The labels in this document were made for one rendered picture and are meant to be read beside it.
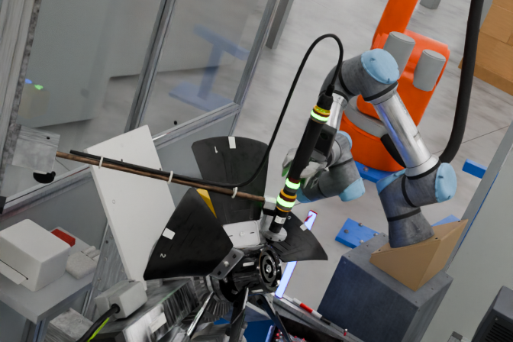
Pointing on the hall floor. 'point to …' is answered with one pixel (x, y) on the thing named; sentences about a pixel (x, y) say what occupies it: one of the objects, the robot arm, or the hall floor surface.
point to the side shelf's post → (33, 331)
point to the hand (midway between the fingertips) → (295, 167)
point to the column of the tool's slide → (15, 31)
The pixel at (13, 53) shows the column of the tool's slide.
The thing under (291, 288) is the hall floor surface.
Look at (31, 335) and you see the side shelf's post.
